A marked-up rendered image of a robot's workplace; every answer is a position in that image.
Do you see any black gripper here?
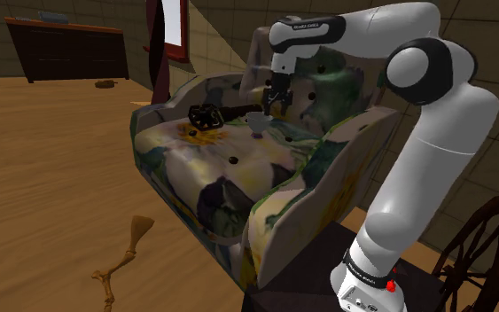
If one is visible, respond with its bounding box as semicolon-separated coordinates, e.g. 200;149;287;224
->
262;72;294;116

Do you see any white cup with purple base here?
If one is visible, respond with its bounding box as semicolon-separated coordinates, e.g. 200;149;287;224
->
246;111;275;140

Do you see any floral patterned sofa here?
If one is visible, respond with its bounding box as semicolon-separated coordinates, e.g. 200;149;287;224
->
129;27;402;292

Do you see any red framed window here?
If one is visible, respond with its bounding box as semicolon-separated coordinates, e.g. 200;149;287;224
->
143;0;191;64

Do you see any dark robot stand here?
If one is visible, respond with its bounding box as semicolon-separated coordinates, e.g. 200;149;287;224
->
241;221;448;312

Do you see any tan wooden lamp stand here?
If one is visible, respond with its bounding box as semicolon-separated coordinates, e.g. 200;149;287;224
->
90;214;156;312

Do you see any dark wooden dresser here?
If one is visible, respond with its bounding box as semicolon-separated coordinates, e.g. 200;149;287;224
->
4;11;130;84

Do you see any dark wooden spinning wheel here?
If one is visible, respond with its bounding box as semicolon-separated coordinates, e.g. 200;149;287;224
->
431;168;499;312

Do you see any black wireframe flashlight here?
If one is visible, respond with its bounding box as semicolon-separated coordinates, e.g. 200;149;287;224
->
187;102;264;132

